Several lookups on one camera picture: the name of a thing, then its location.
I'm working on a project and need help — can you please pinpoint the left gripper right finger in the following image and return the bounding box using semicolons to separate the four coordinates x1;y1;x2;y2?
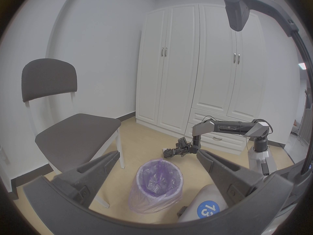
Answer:
196;149;264;207

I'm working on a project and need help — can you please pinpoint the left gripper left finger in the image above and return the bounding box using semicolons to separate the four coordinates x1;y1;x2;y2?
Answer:
52;150;120;208

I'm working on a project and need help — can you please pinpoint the purple plastic bag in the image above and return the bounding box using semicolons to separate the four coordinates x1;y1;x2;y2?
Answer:
128;158;184;215

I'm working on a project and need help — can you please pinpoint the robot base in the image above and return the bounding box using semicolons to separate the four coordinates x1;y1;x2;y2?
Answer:
177;147;278;223

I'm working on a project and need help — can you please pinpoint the white trash bin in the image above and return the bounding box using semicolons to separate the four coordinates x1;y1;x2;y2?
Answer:
136;159;183;205

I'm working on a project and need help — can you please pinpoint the white chair with grey cushions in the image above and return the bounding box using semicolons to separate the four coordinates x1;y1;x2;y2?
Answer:
21;58;126;209

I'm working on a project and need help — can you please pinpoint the white wardrobe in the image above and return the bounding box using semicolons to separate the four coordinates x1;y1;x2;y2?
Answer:
135;4;269;156

